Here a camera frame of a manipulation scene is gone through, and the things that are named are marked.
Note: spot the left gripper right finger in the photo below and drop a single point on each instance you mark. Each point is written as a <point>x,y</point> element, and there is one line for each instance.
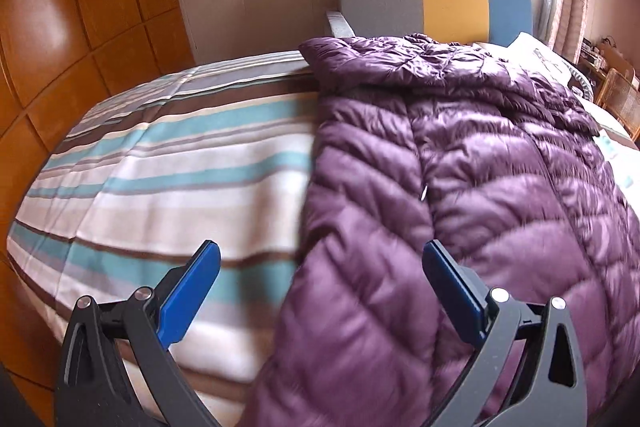
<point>461,292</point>

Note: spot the striped bed cover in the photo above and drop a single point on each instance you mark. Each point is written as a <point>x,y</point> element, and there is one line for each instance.
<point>218,152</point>

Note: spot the cluttered wooden desk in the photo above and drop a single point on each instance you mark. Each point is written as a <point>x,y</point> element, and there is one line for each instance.
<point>597,59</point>

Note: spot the wicker wooden chair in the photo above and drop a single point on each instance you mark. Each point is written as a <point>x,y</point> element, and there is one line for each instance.
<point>621,99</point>

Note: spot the orange wooden wardrobe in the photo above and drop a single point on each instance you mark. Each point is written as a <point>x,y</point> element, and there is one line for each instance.
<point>60,57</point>

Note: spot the purple quilted down jacket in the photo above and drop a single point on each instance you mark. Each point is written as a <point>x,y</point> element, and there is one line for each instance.
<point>421,140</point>

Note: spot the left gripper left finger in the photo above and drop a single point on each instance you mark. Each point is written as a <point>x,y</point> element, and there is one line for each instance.
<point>181,292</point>

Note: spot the white deer print pillow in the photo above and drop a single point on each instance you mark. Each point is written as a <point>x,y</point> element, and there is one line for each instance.
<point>535,56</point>

